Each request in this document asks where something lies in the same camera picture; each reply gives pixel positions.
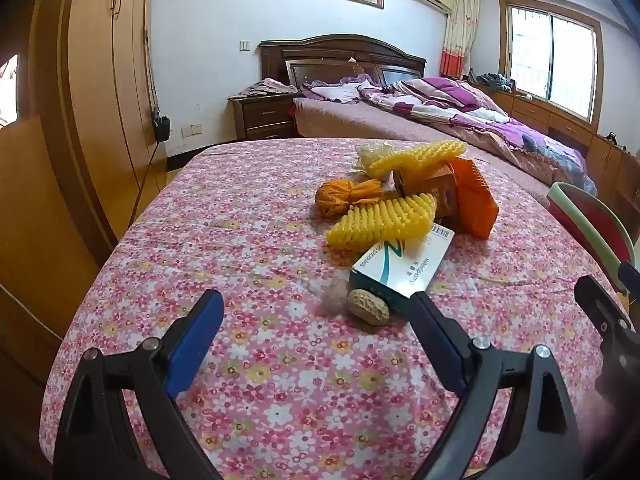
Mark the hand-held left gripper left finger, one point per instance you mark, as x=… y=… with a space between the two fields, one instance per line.
x=195 y=340

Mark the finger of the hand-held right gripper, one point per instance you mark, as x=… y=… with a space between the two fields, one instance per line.
x=628 y=271
x=600 y=307

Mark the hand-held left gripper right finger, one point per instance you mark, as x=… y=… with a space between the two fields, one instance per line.
x=440 y=340

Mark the red bin with green rim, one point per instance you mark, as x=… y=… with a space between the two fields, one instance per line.
x=595 y=220

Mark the white teal medicine box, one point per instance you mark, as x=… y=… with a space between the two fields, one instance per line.
x=400 y=265

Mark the cream plastic bag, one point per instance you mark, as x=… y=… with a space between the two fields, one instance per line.
x=372 y=157

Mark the peanut in shell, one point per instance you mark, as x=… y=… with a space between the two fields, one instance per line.
x=367 y=306

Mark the pink floral tablecloth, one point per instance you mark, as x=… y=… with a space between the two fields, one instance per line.
x=250 y=240

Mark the blue plaid garment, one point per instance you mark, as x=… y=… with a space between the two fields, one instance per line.
x=570 y=165

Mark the yellow foam fruit net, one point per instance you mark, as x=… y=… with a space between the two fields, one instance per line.
x=380 y=220
x=420 y=157

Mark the small black object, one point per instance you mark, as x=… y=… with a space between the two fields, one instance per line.
x=612 y=137

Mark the orange packet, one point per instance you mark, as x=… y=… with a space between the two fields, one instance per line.
x=475 y=205

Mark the brown carton box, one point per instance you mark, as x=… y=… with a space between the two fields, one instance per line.
x=425 y=180

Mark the long wooden window cabinet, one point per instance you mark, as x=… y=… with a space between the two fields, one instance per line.
x=560 y=125

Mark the orange bunched foam net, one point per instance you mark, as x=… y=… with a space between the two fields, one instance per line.
x=340 y=197

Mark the black hanging pouch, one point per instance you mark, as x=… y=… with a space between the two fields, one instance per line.
x=161 y=127

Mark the wood framed window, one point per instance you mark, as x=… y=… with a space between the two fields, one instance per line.
x=550 y=55

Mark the grey blue clothes pile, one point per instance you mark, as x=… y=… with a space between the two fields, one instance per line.
x=495 y=82

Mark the dark wooden nightstand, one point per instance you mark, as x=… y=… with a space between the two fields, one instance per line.
x=262 y=117

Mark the bed with purple quilt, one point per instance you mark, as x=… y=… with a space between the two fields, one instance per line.
x=460 y=105

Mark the bed with brown mattress cover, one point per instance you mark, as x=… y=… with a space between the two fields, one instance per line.
x=350 y=115

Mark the pink folded clothes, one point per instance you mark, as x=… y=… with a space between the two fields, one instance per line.
x=265 y=87

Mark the white pillow with purple frill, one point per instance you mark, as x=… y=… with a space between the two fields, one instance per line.
x=335 y=91

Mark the light wooden wardrobe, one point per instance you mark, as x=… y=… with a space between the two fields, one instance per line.
x=100 y=85

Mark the cream curtain with red hem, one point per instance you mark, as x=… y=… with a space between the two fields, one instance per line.
x=457 y=35

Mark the dark wooden headboard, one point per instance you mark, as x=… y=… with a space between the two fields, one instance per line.
x=330 y=55

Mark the white wall socket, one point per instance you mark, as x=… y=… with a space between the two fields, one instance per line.
x=192 y=130

